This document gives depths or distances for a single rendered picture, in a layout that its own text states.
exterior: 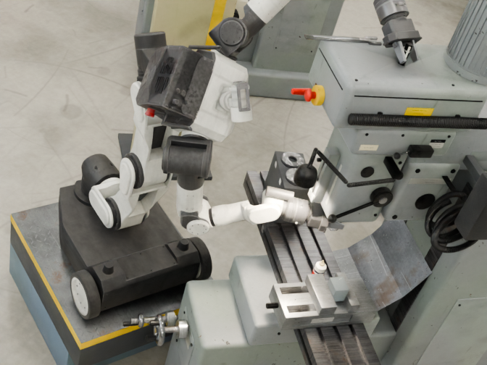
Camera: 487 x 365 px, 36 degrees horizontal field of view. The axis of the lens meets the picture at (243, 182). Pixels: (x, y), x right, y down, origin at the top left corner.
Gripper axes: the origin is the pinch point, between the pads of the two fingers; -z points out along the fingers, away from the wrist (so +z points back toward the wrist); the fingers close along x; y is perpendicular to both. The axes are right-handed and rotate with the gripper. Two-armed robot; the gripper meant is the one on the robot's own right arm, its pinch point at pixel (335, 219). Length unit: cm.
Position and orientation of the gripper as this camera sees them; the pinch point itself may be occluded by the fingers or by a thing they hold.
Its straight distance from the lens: 262.9
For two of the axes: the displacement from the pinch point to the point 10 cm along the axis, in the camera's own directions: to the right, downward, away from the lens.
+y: -2.3, 7.3, 6.4
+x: 0.8, -6.4, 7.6
